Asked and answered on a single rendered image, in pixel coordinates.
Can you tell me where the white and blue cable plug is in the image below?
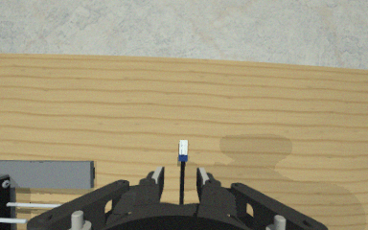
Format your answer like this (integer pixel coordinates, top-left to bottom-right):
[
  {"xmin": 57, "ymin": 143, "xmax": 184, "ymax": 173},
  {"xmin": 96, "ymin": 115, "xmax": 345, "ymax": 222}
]
[{"xmin": 178, "ymin": 140, "xmax": 188, "ymax": 162}]

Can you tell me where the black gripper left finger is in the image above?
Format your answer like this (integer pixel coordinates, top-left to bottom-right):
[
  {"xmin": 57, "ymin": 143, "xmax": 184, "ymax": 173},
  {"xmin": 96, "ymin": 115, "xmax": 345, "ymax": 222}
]
[{"xmin": 27, "ymin": 167, "xmax": 165, "ymax": 230}]

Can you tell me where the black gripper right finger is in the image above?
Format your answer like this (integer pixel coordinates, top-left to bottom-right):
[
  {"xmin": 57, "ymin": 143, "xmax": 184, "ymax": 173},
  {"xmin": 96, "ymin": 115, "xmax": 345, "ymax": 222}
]
[{"xmin": 196, "ymin": 168, "xmax": 329, "ymax": 230}]

